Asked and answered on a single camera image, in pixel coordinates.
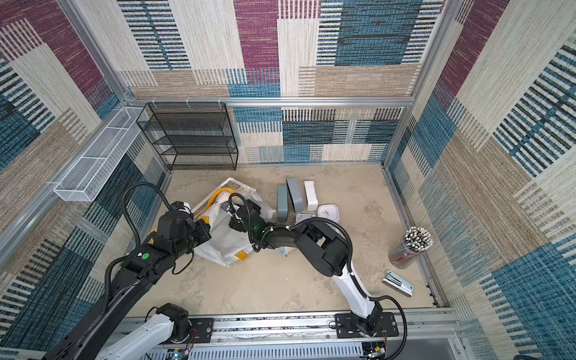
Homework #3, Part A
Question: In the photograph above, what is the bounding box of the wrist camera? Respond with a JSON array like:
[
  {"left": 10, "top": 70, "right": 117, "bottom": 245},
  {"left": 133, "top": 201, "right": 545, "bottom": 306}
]
[
  {"left": 170, "top": 201, "right": 192, "bottom": 215},
  {"left": 221, "top": 202, "right": 230, "bottom": 214}
]

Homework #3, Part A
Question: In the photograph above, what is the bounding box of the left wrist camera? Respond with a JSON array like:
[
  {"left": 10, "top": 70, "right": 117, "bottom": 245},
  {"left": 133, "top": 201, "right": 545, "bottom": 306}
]
[{"left": 170, "top": 201, "right": 192, "bottom": 215}]

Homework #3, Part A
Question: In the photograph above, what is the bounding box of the yellow calculator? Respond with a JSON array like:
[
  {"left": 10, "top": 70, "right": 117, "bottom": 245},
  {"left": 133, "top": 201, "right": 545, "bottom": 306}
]
[{"left": 146, "top": 230, "right": 157, "bottom": 243}]

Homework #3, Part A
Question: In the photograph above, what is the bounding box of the small white gadget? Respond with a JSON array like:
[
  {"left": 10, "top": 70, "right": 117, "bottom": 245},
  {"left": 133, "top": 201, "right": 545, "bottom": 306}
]
[{"left": 295, "top": 214, "right": 314, "bottom": 224}]

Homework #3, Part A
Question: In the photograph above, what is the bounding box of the cup of pencils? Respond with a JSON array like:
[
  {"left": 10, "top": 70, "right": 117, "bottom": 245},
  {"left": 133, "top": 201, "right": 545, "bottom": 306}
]
[{"left": 388, "top": 226, "right": 434, "bottom": 269}]

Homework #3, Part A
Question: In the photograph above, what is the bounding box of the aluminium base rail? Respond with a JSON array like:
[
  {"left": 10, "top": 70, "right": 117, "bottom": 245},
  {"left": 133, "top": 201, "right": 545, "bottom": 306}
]
[{"left": 80, "top": 307, "right": 464, "bottom": 360}]

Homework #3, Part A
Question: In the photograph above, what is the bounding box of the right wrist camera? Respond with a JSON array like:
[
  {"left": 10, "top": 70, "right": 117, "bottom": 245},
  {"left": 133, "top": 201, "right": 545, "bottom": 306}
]
[{"left": 221, "top": 202, "right": 230, "bottom": 214}]

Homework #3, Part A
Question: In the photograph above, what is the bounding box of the black mesh shelf rack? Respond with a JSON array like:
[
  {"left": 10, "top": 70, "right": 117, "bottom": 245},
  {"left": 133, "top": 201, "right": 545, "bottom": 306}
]
[{"left": 136, "top": 102, "right": 239, "bottom": 171}]

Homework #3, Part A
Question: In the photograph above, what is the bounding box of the white canvas tote bag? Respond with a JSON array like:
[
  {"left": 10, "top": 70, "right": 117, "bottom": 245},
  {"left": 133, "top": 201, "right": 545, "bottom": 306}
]
[{"left": 190, "top": 177, "right": 276, "bottom": 269}]

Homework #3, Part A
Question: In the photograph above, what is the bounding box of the white wire mesh basket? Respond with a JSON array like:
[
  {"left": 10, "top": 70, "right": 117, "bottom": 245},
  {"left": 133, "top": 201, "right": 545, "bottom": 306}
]
[{"left": 53, "top": 106, "right": 143, "bottom": 203}]

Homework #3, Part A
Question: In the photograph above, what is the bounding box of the white square alarm clock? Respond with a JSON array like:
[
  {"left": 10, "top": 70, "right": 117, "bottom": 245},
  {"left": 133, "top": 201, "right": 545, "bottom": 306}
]
[{"left": 316, "top": 204, "right": 341, "bottom": 224}]

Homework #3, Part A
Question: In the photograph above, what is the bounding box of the teal digital clock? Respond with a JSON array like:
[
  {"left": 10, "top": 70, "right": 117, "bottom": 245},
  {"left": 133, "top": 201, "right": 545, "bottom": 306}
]
[{"left": 277, "top": 184, "right": 289, "bottom": 223}]

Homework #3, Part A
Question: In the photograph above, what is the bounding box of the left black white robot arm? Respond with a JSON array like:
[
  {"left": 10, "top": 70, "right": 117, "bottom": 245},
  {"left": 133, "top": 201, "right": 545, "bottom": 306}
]
[{"left": 43, "top": 182, "right": 211, "bottom": 359}]

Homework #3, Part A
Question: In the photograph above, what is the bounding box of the grey white device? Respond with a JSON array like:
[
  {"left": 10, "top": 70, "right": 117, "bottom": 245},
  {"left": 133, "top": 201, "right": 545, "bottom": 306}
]
[{"left": 286, "top": 178, "right": 305, "bottom": 213}]

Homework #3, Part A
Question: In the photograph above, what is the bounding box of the white cube digital clock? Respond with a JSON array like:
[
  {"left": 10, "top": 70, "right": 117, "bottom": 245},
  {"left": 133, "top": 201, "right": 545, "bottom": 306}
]
[{"left": 304, "top": 180, "right": 319, "bottom": 212}]

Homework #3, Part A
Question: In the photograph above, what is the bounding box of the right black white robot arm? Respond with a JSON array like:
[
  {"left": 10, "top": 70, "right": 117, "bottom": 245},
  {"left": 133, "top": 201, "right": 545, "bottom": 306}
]
[{"left": 222, "top": 193, "right": 403, "bottom": 337}]

